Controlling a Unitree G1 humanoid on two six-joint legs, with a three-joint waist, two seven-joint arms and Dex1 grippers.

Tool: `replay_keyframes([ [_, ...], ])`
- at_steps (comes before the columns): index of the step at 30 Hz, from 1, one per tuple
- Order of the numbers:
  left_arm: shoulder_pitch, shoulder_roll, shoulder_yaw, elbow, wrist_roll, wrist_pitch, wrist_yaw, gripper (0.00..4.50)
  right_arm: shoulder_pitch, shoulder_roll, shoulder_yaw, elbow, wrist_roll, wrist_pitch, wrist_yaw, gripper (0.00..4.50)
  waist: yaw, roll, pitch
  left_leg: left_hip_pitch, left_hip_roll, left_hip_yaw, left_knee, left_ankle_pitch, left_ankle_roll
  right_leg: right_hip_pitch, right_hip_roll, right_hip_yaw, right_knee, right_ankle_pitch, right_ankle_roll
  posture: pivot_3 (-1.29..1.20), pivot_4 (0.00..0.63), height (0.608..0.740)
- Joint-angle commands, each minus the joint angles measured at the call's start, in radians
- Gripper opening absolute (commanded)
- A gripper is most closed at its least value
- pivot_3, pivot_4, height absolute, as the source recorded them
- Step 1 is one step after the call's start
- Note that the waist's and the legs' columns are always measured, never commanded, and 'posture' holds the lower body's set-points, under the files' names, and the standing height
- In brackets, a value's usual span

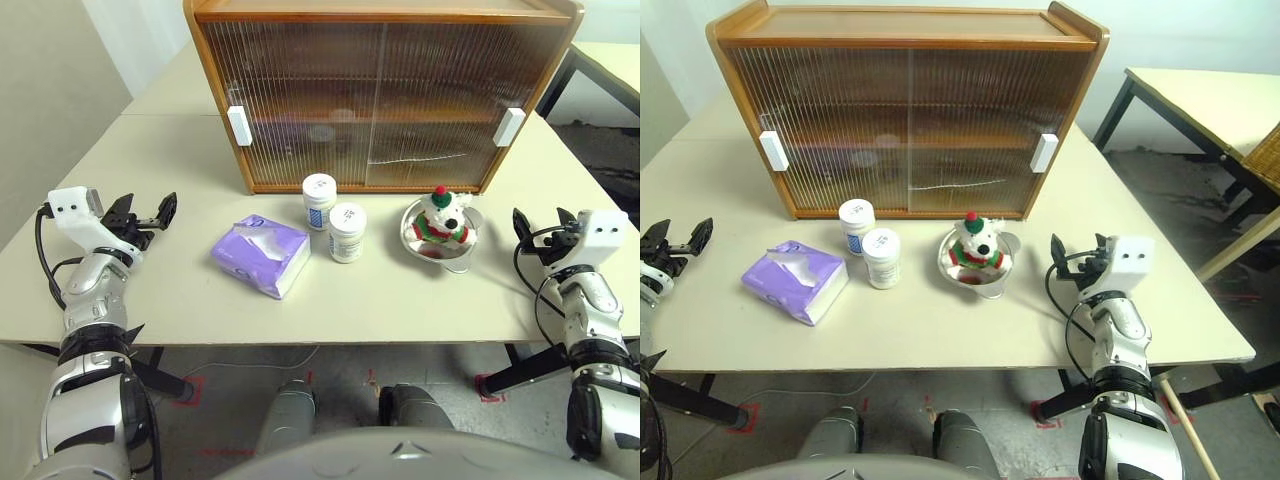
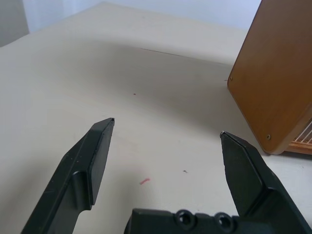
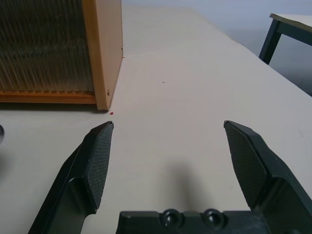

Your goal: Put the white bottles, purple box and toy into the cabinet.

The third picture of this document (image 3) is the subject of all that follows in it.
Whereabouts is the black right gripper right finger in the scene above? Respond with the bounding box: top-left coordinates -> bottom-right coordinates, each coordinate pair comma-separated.
223,119 -> 312,234

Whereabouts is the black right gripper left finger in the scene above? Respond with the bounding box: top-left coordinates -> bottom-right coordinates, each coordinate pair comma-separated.
28,121 -> 115,234

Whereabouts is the ribbed clear sliding door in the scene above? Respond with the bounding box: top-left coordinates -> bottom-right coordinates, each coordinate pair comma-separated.
0,0 -> 95,93

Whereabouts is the wooden cabinet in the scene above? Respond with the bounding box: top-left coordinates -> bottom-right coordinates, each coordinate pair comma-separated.
0,0 -> 123,112

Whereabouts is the pale table with black legs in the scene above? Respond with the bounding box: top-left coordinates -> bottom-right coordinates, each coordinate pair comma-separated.
258,12 -> 312,65

